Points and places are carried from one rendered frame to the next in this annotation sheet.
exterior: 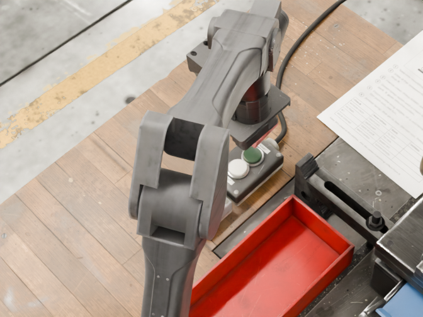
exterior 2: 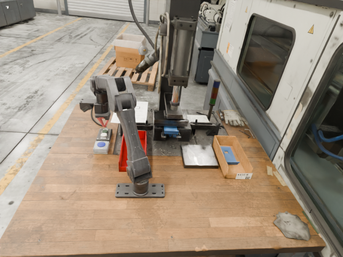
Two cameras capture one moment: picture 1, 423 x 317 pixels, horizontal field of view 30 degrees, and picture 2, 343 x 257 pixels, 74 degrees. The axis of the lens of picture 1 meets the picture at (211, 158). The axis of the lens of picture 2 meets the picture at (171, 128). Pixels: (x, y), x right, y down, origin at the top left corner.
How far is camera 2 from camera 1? 72 cm
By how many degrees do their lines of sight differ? 47
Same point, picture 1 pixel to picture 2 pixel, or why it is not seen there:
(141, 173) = (113, 92)
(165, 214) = (124, 100)
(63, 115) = not seen: outside the picture
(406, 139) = not seen: hidden behind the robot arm
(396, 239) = (156, 117)
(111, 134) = (56, 149)
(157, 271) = (128, 120)
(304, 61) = not seen: hidden behind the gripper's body
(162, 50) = (13, 183)
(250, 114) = (106, 108)
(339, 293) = (149, 145)
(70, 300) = (84, 185)
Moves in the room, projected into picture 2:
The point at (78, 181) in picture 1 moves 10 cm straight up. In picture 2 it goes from (56, 162) to (52, 145)
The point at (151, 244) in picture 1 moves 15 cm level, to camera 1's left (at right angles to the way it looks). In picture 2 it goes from (123, 112) to (92, 130)
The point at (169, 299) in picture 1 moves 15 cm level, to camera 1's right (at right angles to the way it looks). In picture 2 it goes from (134, 127) to (156, 112)
